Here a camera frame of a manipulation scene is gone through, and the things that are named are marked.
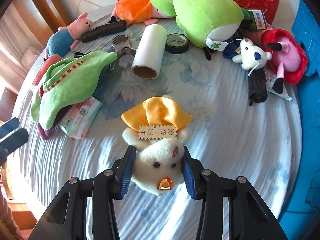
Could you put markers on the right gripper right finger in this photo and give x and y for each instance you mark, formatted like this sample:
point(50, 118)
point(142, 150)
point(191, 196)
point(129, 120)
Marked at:
point(249, 216)

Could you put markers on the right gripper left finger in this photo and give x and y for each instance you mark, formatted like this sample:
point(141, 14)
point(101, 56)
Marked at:
point(65, 217)

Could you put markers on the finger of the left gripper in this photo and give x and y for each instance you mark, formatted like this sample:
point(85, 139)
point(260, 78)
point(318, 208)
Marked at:
point(9, 126)
point(12, 142)

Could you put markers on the white duck plush yellow scarf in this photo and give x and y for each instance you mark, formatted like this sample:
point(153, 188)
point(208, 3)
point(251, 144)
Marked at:
point(159, 130)

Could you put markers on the pink tissue pack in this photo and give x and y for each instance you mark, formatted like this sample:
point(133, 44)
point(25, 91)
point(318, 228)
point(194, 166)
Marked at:
point(45, 66)

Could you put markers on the blue plastic crate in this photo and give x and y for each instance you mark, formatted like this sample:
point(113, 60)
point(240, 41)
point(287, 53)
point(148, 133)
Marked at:
point(301, 212)

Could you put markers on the light green tissue packet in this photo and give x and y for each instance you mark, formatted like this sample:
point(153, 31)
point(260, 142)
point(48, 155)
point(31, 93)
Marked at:
point(79, 118)

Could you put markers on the green crocodile plush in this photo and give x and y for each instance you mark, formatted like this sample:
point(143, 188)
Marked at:
point(68, 82)

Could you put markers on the pink pig plush blue shirt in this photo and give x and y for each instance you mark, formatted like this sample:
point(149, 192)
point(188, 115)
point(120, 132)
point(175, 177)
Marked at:
point(67, 37)

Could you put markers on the black folded umbrella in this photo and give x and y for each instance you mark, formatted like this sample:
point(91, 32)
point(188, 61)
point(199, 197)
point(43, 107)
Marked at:
point(104, 30)

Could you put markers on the white lint roller refill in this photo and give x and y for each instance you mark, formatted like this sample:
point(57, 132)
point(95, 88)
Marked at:
point(148, 58)

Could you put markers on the small white bear plush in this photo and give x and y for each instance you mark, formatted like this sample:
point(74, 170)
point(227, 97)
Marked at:
point(251, 57)

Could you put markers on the pink pig plush red dress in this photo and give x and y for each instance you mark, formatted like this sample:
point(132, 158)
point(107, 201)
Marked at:
point(289, 60)

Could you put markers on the pig plush orange dress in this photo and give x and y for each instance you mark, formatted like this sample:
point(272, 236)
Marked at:
point(136, 11)

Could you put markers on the black tape roll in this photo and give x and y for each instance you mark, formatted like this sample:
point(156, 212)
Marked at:
point(177, 44)

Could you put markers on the large green frog plush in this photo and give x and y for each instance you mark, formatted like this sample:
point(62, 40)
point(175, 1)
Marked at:
point(217, 20)

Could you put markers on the black strap pouch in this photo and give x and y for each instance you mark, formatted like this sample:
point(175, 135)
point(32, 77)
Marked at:
point(257, 91)

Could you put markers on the wooden door frame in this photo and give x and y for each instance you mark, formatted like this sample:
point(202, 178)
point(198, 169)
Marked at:
point(42, 17)

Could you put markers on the metal black handled tool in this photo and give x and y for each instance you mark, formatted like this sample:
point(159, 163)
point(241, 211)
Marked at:
point(122, 46)

